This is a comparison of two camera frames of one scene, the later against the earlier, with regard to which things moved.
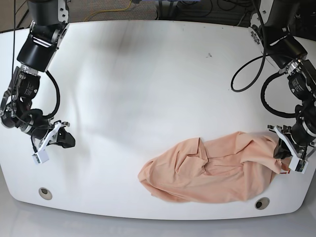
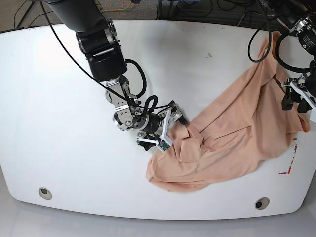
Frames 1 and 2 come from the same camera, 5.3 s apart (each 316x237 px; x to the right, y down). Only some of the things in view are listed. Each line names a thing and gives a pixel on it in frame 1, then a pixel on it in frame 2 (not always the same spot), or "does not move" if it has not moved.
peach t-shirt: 238,168 to 251,124
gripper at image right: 281,151 to 292,96
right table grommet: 262,203 does not move
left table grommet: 45,193 does not move
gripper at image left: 65,139 to 173,114
